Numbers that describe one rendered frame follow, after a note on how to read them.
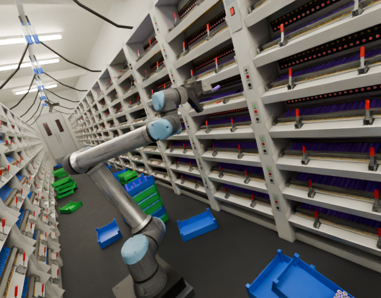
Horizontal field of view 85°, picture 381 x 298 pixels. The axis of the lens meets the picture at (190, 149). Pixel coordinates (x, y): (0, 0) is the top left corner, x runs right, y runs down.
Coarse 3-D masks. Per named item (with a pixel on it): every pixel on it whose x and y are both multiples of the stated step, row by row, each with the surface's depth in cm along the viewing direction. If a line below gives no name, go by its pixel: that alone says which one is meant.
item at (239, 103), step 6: (240, 84) 137; (216, 90) 156; (222, 102) 137; (228, 102) 130; (234, 102) 124; (240, 102) 121; (246, 102) 118; (186, 108) 166; (204, 108) 149; (210, 108) 143; (216, 108) 139; (222, 108) 135; (228, 108) 131; (234, 108) 128; (192, 114) 164; (198, 114) 158; (204, 114) 153
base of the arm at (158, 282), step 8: (160, 272) 114; (144, 280) 107; (152, 280) 109; (160, 280) 111; (136, 288) 109; (144, 288) 107; (152, 288) 108; (160, 288) 109; (136, 296) 110; (144, 296) 107; (152, 296) 107
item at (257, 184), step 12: (216, 168) 178; (228, 168) 169; (240, 168) 160; (252, 168) 152; (216, 180) 173; (228, 180) 159; (240, 180) 151; (252, 180) 144; (264, 180) 136; (264, 192) 135
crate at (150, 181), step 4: (144, 176) 205; (148, 176) 198; (152, 176) 191; (136, 180) 202; (144, 180) 206; (148, 180) 189; (152, 180) 191; (128, 184) 197; (132, 184) 199; (136, 184) 202; (140, 184) 183; (144, 184) 186; (148, 184) 188; (124, 188) 194; (128, 188) 197; (136, 188) 181; (140, 188) 183; (144, 188) 186; (128, 192) 176; (132, 192) 179; (136, 192) 181
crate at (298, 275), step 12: (288, 264) 101; (300, 264) 103; (288, 276) 101; (300, 276) 100; (312, 276) 100; (324, 276) 94; (276, 288) 92; (288, 288) 96; (300, 288) 96; (312, 288) 95; (324, 288) 95; (336, 288) 91
